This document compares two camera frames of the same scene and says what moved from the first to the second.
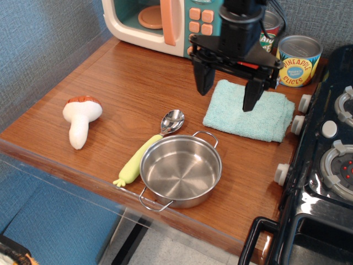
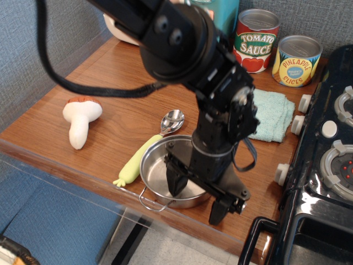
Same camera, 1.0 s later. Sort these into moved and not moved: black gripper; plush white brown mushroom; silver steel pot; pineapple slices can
Moved: black gripper
Not moved: plush white brown mushroom; pineapple slices can; silver steel pot
